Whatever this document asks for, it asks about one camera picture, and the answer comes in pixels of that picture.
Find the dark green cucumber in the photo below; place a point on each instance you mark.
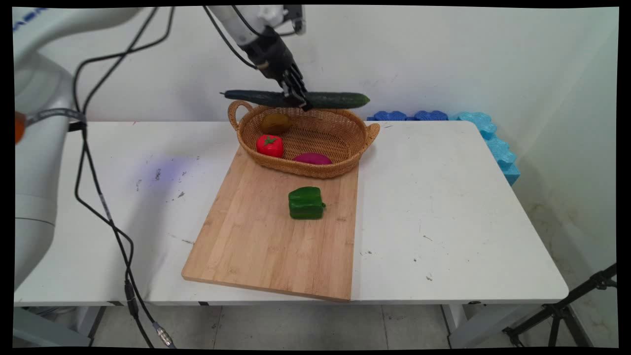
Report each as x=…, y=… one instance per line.
x=335, y=100

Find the brown potato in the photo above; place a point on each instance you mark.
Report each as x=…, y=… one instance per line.
x=276, y=123

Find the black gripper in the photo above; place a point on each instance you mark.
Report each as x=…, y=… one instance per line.
x=271, y=54

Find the magenta purple eggplant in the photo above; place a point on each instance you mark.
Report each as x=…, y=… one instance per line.
x=312, y=159

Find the red tomato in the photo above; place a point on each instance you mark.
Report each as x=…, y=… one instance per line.
x=269, y=146

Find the white table leg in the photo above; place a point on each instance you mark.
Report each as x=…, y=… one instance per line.
x=461, y=325

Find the woven wicker basket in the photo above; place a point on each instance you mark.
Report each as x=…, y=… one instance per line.
x=315, y=138

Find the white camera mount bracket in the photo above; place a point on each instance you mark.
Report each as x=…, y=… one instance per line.
x=271, y=14

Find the light blue foam mat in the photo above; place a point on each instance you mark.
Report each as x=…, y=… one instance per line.
x=498, y=148

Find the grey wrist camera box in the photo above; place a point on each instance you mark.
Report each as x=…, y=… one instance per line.
x=296, y=17

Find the black tripod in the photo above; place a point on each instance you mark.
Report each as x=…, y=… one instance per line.
x=562, y=310

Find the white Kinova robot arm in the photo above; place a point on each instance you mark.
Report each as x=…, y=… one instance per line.
x=39, y=172

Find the green bell pepper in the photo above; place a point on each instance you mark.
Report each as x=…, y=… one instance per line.
x=305, y=203

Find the wooden cutting board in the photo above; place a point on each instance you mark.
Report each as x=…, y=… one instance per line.
x=266, y=246

